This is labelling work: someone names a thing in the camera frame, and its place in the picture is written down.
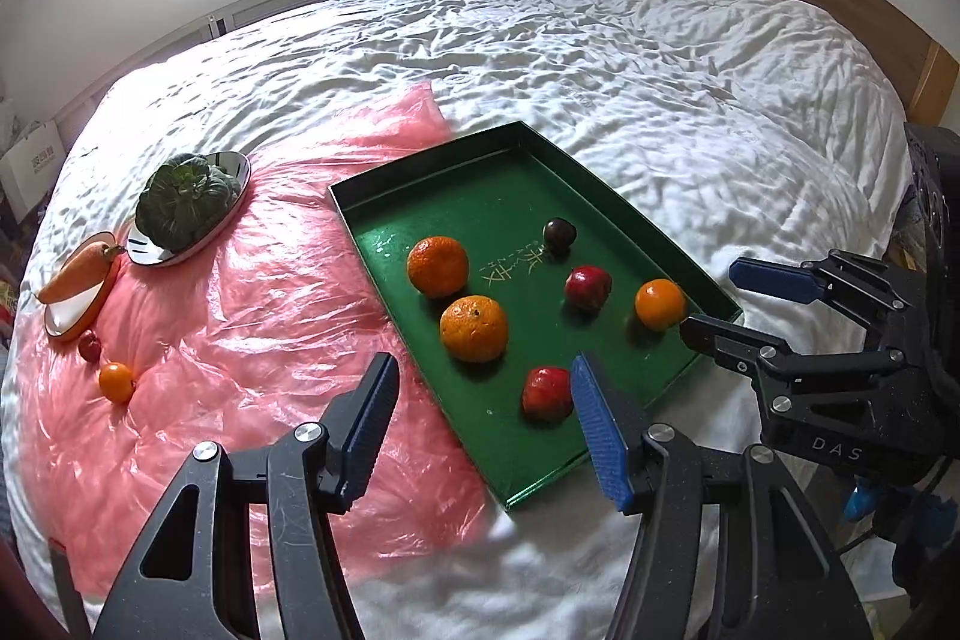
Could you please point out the orange rimmed white plate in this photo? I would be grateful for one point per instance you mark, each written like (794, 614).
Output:
(71, 314)

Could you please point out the small red apple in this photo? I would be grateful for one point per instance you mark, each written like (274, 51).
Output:
(89, 346)

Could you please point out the large orange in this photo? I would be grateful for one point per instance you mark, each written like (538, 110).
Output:
(474, 328)

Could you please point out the green rectangular tray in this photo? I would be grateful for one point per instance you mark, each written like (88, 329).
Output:
(510, 212)

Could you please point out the medium orange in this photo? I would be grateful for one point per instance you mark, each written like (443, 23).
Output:
(437, 266)

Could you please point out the silver metal plate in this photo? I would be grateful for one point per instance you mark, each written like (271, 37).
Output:
(146, 248)

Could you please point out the dark purple plum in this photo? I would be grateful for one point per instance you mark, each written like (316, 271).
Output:
(559, 235)

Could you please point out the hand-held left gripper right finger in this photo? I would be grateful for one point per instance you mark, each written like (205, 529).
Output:
(600, 419)

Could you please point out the blue object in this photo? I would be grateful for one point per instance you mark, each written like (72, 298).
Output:
(862, 499)

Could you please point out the small orange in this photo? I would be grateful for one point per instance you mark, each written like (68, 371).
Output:
(660, 304)

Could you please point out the white paper bag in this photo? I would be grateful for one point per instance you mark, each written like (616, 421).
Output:
(30, 164)

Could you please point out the carrot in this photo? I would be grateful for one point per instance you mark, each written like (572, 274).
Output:
(75, 276)

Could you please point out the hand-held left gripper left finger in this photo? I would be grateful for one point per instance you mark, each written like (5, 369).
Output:
(373, 404)

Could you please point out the green leafy vegetable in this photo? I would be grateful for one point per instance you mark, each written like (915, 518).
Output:
(187, 201)

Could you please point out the white bed sheet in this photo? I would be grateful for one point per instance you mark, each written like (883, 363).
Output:
(600, 55)

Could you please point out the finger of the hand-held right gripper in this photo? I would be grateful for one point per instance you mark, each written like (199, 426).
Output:
(724, 340)
(776, 280)

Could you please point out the pink plastic sheet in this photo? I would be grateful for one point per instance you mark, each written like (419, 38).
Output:
(247, 325)

